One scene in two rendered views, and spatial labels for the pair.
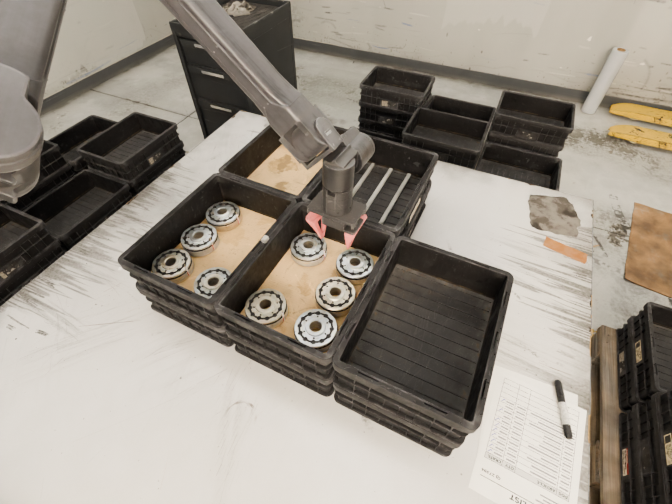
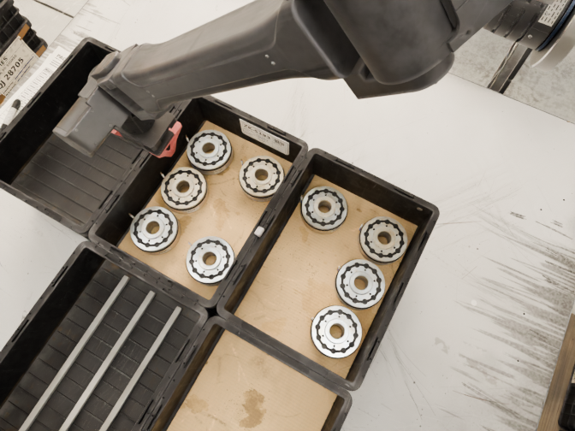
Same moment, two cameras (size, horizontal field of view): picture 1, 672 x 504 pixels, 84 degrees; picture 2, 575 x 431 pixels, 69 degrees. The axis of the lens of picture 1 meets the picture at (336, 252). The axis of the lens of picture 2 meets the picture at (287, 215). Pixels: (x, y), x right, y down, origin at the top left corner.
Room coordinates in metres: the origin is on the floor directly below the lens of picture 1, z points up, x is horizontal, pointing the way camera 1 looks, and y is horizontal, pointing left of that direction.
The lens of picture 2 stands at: (0.88, 0.25, 1.73)
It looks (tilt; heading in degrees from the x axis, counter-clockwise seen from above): 71 degrees down; 183
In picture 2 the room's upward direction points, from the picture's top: straight up
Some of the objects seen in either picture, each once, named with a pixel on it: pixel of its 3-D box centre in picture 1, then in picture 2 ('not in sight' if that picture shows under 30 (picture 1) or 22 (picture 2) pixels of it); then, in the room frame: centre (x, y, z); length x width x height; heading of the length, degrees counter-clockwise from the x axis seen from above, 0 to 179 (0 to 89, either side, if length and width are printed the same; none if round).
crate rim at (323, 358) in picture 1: (311, 270); (203, 191); (0.56, 0.06, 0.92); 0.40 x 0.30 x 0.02; 154
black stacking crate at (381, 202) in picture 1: (372, 191); (97, 369); (0.92, -0.12, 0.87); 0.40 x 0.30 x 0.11; 154
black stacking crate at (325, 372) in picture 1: (312, 282); (207, 199); (0.56, 0.06, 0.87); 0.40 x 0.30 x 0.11; 154
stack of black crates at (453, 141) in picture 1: (438, 163); not in sight; (1.75, -0.58, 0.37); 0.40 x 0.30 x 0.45; 65
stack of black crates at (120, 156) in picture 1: (145, 171); not in sight; (1.67, 1.05, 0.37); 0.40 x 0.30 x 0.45; 155
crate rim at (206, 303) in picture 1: (214, 231); (331, 259); (0.70, 0.33, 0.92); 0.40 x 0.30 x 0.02; 154
